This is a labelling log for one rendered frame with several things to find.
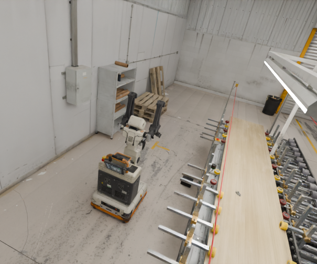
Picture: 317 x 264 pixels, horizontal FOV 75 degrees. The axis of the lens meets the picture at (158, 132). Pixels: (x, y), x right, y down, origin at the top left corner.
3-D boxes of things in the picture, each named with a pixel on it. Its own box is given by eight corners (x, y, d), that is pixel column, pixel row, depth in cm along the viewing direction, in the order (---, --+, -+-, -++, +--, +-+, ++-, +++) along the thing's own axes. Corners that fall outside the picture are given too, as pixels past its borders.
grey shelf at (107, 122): (95, 133, 488) (97, 66, 416) (115, 120, 565) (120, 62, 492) (111, 139, 478) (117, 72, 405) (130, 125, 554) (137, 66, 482)
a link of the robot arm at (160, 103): (155, 100, 275) (162, 102, 272) (159, 99, 287) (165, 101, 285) (148, 131, 289) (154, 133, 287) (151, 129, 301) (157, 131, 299)
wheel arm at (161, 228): (157, 229, 188) (158, 226, 186) (159, 226, 191) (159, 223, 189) (211, 254, 176) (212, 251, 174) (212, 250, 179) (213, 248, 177)
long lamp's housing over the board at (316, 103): (304, 114, 99) (313, 99, 95) (263, 62, 303) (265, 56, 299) (331, 122, 96) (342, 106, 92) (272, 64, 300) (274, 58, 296)
